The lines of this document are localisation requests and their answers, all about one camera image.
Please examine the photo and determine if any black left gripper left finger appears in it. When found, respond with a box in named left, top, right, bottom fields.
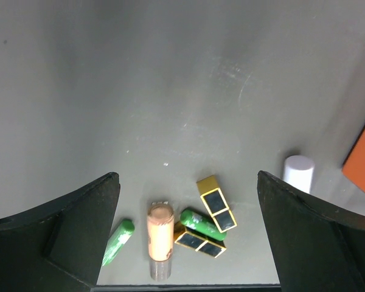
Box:
left=0, top=172, right=120, bottom=291

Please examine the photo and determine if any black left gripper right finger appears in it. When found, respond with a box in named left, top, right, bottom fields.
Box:
left=257, top=171, right=365, bottom=291

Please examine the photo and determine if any white cap mint tube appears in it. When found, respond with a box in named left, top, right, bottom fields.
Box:
left=282, top=155, right=315, bottom=193

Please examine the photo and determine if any peach foundation tube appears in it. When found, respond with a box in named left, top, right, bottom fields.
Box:
left=147, top=202, right=175, bottom=281

